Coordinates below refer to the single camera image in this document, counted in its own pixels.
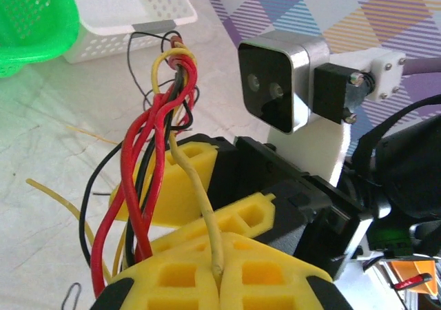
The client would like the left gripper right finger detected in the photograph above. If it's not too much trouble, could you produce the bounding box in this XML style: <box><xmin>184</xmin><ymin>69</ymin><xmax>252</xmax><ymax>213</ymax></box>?
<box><xmin>219</xmin><ymin>240</ymin><xmax>353</xmax><ymax>310</ymax></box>

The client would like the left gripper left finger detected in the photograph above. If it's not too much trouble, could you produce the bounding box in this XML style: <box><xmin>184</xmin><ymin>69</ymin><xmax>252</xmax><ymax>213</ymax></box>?
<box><xmin>90</xmin><ymin>250</ymin><xmax>222</xmax><ymax>310</ymax></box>

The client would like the yellow wire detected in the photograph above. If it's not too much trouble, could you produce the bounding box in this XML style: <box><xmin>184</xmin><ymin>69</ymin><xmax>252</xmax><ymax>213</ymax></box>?
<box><xmin>151</xmin><ymin>47</ymin><xmax>227</xmax><ymax>283</ymax></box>

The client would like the tangle of wires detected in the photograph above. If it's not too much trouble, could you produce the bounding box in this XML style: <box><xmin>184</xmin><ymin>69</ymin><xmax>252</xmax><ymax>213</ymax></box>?
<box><xmin>132</xmin><ymin>54</ymin><xmax>199</xmax><ymax>261</ymax></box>
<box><xmin>25</xmin><ymin>178</ymin><xmax>114</xmax><ymax>285</ymax></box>

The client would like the red wire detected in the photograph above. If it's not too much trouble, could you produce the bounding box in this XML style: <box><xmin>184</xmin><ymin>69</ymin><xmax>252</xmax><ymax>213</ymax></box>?
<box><xmin>90</xmin><ymin>54</ymin><xmax>194</xmax><ymax>299</ymax></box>

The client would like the black wire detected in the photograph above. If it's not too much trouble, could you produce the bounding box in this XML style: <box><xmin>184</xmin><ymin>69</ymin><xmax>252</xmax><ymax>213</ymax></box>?
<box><xmin>126</xmin><ymin>30</ymin><xmax>183</xmax><ymax>107</ymax></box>
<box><xmin>78</xmin><ymin>30</ymin><xmax>201</xmax><ymax>266</ymax></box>

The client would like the white plastic basket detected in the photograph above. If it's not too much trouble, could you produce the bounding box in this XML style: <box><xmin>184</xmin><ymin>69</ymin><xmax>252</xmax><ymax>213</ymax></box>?
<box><xmin>63</xmin><ymin>0</ymin><xmax>199</xmax><ymax>65</ymax></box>

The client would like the green plastic basket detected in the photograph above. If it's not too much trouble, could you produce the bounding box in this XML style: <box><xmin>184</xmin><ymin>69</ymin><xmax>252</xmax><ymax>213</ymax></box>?
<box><xmin>0</xmin><ymin>0</ymin><xmax>81</xmax><ymax>79</ymax></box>

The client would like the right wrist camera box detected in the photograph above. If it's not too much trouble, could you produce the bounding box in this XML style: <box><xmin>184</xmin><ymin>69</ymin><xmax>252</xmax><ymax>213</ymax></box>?
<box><xmin>237</xmin><ymin>33</ymin><xmax>366</xmax><ymax>135</ymax></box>

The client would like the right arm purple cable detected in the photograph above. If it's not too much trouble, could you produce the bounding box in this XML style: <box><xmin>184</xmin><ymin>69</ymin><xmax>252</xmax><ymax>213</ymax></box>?
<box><xmin>401</xmin><ymin>56</ymin><xmax>441</xmax><ymax>77</ymax></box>

